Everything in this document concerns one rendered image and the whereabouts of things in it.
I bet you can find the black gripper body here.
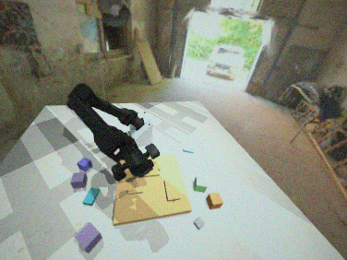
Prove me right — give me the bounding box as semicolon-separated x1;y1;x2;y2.
112;144;160;181

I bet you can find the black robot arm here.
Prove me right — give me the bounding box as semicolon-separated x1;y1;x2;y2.
66;84;154;178

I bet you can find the teal square block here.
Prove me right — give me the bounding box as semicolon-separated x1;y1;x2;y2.
82;188;100;206

